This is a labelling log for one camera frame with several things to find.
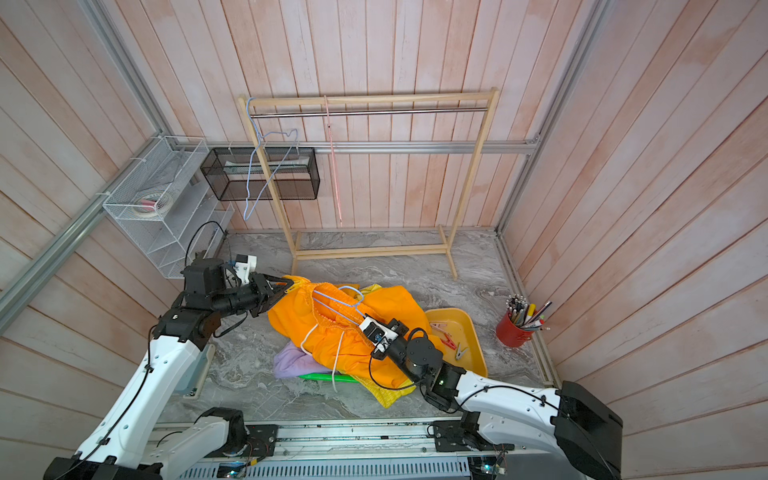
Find red pen cup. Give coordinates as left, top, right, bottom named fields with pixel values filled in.
left=495, top=294, right=553, bottom=348

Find yellow shorts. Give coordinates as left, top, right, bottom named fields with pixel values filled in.
left=359, top=284, right=430, bottom=408

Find wooden clothes rack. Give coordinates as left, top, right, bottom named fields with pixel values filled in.
left=236, top=88, right=501, bottom=281

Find purple shorts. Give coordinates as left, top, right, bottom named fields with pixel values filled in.
left=273, top=342, right=331, bottom=379

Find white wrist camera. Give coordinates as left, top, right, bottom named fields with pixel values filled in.
left=232, top=254, right=258, bottom=286
left=359, top=316, right=408, bottom=360

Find green plastic basket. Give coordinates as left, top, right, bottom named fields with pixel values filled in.
left=300, top=372, right=358, bottom=383

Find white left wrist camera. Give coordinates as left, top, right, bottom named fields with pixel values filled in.
left=232, top=254, right=258, bottom=286

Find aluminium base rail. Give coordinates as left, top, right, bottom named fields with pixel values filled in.
left=101, top=413, right=607, bottom=480

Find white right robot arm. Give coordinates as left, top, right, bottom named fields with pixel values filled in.
left=360, top=317, right=623, bottom=479

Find orange shorts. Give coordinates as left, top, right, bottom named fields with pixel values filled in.
left=268, top=276, right=438, bottom=379

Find pink wire hanger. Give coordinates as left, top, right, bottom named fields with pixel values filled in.
left=323, top=96, right=343, bottom=226

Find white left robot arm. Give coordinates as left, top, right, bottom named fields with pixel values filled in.
left=44, top=255, right=293, bottom=479

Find grey clothespin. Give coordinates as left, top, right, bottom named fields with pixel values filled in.
left=455, top=343, right=470, bottom=361

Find light blue wire hanger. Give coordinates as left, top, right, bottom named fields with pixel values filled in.
left=242, top=97, right=301, bottom=222

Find white wire mesh shelf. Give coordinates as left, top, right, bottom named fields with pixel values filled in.
left=103, top=136, right=234, bottom=280

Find tape roll on shelf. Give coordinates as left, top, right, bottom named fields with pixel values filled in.
left=131, top=192, right=168, bottom=218

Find red clothespin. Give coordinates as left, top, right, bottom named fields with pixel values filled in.
left=441, top=336, right=457, bottom=350

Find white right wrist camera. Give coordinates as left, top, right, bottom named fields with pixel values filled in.
left=359, top=316, right=408, bottom=360

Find black mesh wall basket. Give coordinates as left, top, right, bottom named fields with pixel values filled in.
left=200, top=147, right=321, bottom=201

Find pink clothespin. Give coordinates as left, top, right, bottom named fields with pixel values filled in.
left=430, top=323, right=449, bottom=334

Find yellow plastic tray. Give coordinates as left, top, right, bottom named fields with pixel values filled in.
left=425, top=308, right=488, bottom=376

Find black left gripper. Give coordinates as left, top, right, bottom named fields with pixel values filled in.
left=212, top=271, right=295, bottom=318

